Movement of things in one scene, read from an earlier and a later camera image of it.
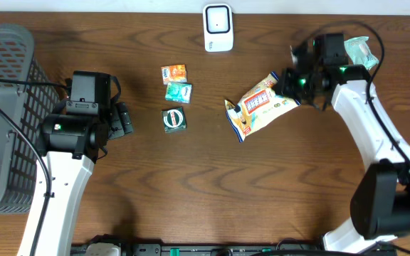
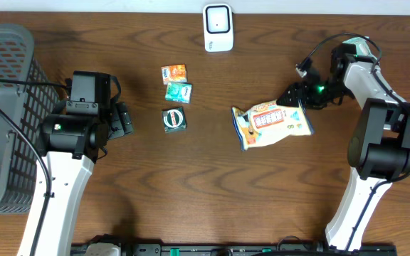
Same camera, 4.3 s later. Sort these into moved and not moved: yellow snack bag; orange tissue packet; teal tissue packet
Moved: yellow snack bag
Not moved: orange tissue packet; teal tissue packet
